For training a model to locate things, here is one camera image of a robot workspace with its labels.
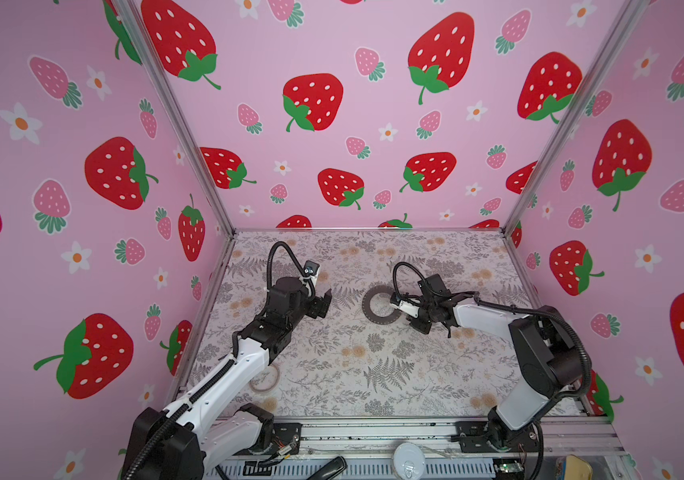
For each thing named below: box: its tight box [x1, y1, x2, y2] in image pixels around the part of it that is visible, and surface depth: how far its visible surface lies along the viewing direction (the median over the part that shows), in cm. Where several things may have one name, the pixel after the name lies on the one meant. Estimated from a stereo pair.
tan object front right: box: [564, 454, 593, 480], surface depth 67 cm
